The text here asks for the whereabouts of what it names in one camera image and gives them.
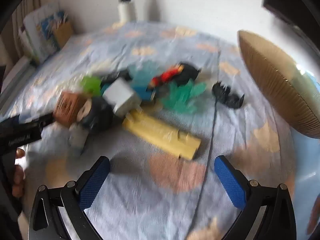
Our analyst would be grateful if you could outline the patterned bed sheet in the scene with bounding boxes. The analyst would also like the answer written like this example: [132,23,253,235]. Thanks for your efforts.
[0,20,302,240]

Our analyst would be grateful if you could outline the yellow wooden block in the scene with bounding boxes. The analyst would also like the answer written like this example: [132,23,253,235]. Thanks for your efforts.
[122,110,202,161]

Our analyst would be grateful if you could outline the black lumpy toy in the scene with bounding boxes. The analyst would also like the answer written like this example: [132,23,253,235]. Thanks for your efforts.
[175,62,202,87]

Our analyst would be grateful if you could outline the white lamp pole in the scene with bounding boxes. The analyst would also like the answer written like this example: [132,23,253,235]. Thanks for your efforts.
[117,0,138,22]

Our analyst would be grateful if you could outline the person's left hand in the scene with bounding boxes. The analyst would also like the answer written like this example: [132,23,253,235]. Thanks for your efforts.
[12,149,26,198]

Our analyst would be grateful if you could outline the person's left forearm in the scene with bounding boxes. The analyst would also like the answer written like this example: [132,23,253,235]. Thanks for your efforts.
[0,197,24,240]

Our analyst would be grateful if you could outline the green toy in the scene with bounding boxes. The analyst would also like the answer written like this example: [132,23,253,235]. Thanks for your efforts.
[79,76,102,96]

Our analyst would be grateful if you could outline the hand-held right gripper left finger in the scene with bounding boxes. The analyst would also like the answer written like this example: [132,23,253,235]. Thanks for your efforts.
[28,156,112,240]

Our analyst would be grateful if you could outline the red toy figure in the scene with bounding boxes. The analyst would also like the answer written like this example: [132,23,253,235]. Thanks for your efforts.
[149,64,184,89]

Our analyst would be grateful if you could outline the grey toy cube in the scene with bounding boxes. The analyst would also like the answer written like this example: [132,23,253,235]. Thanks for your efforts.
[102,78,142,117]

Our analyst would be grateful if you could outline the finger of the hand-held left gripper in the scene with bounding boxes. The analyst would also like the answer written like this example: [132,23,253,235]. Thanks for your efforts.
[37,112,57,130]

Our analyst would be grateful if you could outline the row of upright books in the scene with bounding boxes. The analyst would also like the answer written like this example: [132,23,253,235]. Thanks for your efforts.
[19,1,69,65]

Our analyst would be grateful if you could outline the ribbed amber glass bowl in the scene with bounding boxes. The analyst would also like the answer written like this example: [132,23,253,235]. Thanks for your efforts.
[237,30,320,138]

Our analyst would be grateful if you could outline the brown round object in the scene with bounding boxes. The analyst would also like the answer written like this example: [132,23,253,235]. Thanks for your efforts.
[307,204,320,234]

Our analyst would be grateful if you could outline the black rectangular box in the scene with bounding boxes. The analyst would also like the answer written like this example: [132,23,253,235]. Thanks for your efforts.
[100,71,132,88]

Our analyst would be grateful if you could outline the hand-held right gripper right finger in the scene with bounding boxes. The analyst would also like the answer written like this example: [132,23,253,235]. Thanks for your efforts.
[214,155,297,240]

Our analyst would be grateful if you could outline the blue rectangular box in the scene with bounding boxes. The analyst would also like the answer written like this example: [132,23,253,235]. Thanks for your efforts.
[132,84,157,103]

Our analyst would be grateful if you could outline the teal crystal toy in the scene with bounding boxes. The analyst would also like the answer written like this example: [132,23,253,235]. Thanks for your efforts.
[160,79,208,114]

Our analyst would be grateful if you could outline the cardboard pen holder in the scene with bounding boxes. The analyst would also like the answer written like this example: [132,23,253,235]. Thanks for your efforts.
[53,20,75,50]

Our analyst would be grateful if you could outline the light blue crystal toy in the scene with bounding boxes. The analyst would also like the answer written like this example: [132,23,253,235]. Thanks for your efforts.
[129,61,164,87]

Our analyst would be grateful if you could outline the black claw-shaped toy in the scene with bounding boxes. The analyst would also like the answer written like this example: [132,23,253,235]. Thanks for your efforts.
[211,81,246,109]

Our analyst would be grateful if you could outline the white stacked books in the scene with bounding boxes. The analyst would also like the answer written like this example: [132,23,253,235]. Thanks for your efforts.
[0,54,37,103]

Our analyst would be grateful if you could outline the light blue side table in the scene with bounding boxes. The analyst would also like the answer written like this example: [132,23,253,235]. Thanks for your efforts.
[287,71,320,240]

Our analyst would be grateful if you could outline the black monitor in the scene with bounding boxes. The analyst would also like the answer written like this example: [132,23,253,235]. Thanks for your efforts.
[261,0,320,47]

